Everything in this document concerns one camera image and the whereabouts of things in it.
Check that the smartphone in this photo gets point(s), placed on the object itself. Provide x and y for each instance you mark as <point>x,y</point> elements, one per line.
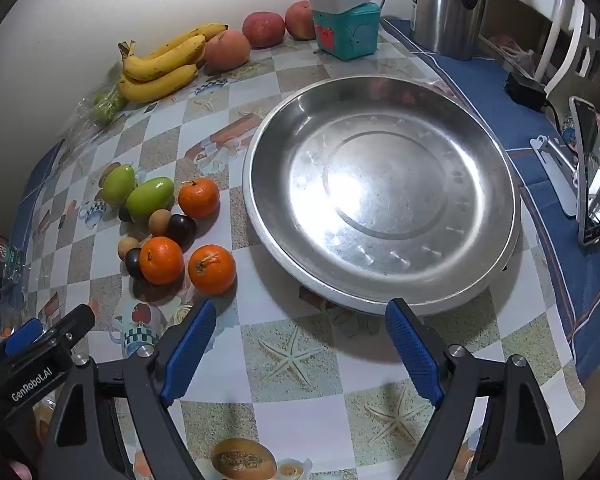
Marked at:
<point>591,170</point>

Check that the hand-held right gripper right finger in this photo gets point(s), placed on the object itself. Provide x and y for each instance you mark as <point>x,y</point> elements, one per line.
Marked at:
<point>412,350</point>

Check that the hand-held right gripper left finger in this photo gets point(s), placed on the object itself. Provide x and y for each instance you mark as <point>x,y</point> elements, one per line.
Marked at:
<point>190,350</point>

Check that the small dark plum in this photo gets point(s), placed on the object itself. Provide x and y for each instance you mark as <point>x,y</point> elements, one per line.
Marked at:
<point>125,214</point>

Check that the red apple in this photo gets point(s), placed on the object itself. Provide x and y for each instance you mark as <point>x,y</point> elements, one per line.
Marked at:
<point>263,29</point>
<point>300,20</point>

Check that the small green jujube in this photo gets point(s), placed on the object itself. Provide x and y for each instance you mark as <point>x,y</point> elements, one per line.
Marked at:
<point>117,185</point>

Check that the brown longan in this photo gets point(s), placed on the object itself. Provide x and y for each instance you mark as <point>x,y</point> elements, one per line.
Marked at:
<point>128,247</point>
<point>159,221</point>

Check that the orange tangerine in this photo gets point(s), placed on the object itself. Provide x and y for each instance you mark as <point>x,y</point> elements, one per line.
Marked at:
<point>161,260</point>
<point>198,197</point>
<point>211,268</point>

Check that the medium dark plum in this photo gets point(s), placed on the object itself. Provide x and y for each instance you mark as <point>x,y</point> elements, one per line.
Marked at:
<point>134,264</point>

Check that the clear bag of green fruit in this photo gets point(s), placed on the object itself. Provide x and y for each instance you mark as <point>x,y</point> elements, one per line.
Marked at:
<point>105,105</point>

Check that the clear pack with round label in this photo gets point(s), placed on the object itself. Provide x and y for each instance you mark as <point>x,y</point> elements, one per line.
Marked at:
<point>7,255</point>

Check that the white furniture frame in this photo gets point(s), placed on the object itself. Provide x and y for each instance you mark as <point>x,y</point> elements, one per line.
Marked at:
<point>560,45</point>

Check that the blue striped cloth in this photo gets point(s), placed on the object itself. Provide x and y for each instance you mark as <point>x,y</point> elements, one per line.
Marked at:
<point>480,90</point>

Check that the peach next to bananas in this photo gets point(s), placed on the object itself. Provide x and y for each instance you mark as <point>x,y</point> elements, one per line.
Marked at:
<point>227,50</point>

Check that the teal plastic box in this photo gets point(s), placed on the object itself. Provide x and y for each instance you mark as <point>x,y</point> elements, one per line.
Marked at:
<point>352,35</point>

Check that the clear plastic bag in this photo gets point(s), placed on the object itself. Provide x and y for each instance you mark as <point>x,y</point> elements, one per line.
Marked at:
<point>510,52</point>

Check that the black power adapter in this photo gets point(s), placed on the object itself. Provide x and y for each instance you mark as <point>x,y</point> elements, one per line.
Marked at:
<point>525,90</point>

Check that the large stainless steel basin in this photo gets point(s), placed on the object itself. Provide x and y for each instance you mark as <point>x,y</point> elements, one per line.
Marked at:
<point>395,185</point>

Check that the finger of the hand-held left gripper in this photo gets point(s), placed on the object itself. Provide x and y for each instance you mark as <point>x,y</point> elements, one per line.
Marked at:
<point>24,335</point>
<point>75,320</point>

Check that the white phone stand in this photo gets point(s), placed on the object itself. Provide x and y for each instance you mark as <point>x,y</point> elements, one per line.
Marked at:
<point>555,160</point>

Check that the stainless steel kettle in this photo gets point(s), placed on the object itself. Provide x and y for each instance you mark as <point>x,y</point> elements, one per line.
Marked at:
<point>440,5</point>

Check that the large dark plum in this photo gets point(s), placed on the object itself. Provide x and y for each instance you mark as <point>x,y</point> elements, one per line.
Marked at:
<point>181,230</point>

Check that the yellow banana bunch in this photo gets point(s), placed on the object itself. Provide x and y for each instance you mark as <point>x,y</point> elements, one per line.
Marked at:
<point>155,67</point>

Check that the person's left hand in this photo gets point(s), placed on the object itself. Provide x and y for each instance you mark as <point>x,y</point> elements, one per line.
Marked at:
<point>21,472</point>

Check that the large green jujube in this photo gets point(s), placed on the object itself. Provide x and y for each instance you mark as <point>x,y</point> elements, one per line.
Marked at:
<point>150,199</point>

